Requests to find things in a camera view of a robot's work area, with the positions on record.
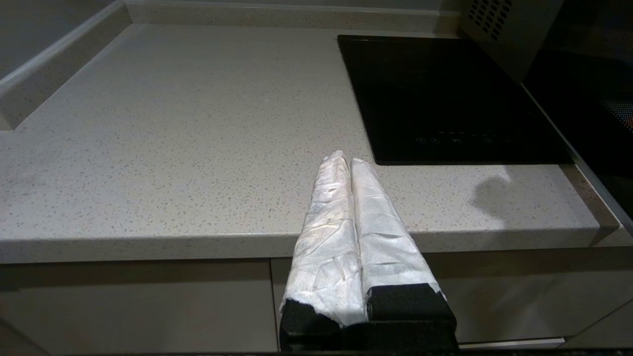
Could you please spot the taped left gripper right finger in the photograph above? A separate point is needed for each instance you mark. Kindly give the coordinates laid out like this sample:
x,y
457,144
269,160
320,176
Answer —
x,y
385,247

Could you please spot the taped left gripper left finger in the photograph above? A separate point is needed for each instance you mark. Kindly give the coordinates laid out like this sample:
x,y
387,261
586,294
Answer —
x,y
326,247

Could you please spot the black glass microwave door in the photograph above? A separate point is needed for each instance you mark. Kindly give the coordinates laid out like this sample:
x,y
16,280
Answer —
x,y
593,99

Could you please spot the silver microwave oven body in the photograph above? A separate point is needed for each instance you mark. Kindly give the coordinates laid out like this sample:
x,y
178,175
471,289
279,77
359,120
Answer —
x,y
509,34

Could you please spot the black induction cooktop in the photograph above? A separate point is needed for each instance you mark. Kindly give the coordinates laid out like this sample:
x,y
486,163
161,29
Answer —
x,y
445,99

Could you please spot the beige base cabinet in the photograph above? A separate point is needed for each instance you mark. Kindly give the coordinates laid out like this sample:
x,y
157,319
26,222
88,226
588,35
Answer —
x,y
138,306

